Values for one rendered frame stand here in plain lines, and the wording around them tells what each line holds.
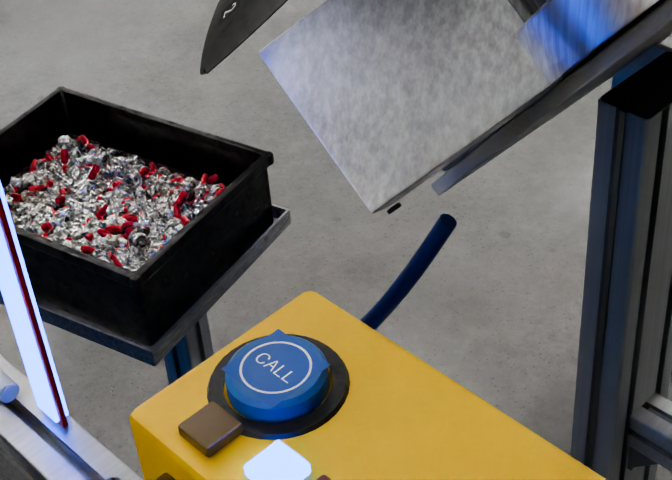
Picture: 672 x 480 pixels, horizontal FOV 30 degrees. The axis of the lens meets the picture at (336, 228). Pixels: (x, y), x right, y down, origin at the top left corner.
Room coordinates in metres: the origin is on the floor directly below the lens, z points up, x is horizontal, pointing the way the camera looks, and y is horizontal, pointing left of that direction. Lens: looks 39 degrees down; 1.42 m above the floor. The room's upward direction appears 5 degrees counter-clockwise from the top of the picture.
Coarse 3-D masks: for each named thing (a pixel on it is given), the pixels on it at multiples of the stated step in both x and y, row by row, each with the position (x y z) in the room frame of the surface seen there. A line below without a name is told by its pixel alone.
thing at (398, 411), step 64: (320, 320) 0.37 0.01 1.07; (192, 384) 0.34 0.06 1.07; (384, 384) 0.34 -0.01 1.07; (448, 384) 0.33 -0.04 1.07; (192, 448) 0.31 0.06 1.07; (256, 448) 0.31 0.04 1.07; (320, 448) 0.31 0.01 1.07; (384, 448) 0.30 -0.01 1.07; (448, 448) 0.30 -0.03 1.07; (512, 448) 0.30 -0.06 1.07
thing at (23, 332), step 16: (0, 240) 0.52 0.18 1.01; (0, 256) 0.53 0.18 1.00; (0, 272) 0.53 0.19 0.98; (0, 288) 0.54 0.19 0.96; (16, 288) 0.52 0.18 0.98; (16, 304) 0.53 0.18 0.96; (16, 320) 0.53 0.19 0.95; (16, 336) 0.54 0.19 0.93; (32, 336) 0.53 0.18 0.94; (32, 352) 0.53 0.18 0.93; (32, 368) 0.53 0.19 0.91; (32, 384) 0.54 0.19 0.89; (48, 384) 0.53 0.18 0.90; (48, 400) 0.52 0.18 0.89
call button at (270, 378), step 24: (288, 336) 0.36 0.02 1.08; (240, 360) 0.34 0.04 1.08; (264, 360) 0.34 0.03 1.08; (288, 360) 0.34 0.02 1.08; (312, 360) 0.34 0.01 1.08; (240, 384) 0.33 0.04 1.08; (264, 384) 0.33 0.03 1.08; (288, 384) 0.33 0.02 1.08; (312, 384) 0.33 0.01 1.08; (240, 408) 0.33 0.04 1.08; (264, 408) 0.32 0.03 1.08; (288, 408) 0.32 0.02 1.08; (312, 408) 0.32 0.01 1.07
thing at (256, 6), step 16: (224, 0) 0.91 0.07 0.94; (240, 0) 0.87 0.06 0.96; (256, 0) 0.85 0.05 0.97; (272, 0) 0.83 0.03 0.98; (240, 16) 0.85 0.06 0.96; (256, 16) 0.83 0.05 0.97; (208, 32) 0.88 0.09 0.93; (224, 32) 0.85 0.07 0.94; (240, 32) 0.83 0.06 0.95; (208, 48) 0.85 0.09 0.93; (224, 48) 0.83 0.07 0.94; (208, 64) 0.82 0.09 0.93
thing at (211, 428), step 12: (204, 408) 0.32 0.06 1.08; (216, 408) 0.32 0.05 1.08; (192, 420) 0.32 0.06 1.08; (204, 420) 0.32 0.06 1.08; (216, 420) 0.32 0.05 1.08; (228, 420) 0.32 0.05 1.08; (180, 432) 0.32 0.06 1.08; (192, 432) 0.31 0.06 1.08; (204, 432) 0.31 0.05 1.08; (216, 432) 0.31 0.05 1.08; (228, 432) 0.31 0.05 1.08; (240, 432) 0.31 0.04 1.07; (192, 444) 0.31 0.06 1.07; (204, 444) 0.31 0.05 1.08; (216, 444) 0.31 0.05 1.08
